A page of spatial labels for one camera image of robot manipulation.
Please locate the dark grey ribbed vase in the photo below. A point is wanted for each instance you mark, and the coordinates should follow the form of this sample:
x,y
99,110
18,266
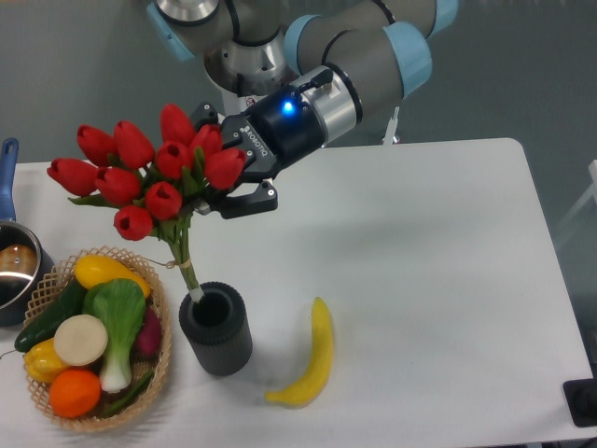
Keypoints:
x,y
217,328

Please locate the green bok choy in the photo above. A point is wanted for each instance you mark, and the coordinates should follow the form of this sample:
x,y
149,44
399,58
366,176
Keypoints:
x,y
120,305

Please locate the white round radish slice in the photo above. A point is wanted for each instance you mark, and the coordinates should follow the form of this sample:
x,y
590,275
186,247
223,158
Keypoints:
x,y
80,340

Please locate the green bean pod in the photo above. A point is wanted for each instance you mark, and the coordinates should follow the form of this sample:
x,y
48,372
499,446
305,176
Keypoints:
x,y
130,396

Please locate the blue handled saucepan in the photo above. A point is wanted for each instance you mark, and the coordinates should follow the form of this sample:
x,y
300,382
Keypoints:
x,y
24,261

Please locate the yellow squash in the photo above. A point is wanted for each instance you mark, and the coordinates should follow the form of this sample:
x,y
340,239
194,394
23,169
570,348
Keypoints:
x,y
92,270

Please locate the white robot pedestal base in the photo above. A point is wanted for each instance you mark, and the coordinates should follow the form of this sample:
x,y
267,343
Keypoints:
x,y
345,69

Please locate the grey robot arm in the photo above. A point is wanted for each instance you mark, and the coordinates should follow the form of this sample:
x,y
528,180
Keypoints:
x,y
196,28

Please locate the white frame at right edge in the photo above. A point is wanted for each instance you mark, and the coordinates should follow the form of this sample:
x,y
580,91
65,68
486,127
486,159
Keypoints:
x,y
581,208

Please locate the dark green cucumber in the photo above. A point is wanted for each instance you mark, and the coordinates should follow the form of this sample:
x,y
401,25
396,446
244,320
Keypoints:
x,y
67,304

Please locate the red tulip bouquet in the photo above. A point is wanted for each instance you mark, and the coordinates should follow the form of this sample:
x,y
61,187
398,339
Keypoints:
x,y
149,186

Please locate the yellow banana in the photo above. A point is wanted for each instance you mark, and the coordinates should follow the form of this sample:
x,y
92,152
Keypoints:
x,y
313,380

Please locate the purple red radish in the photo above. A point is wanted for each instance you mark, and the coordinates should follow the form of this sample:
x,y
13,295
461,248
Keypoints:
x,y
148,339

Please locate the orange fruit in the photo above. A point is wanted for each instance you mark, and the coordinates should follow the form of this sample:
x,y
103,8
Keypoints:
x,y
74,392

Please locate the woven wicker basket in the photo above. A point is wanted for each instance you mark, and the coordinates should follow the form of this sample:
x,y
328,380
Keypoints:
x,y
47,291

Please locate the yellow bell pepper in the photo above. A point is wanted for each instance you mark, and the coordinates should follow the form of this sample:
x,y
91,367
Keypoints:
x,y
42,362

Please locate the black device at table edge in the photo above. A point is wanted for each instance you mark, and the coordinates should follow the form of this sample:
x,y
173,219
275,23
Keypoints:
x,y
581,400

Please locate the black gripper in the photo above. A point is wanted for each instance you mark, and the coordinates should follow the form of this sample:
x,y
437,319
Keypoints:
x,y
275,133

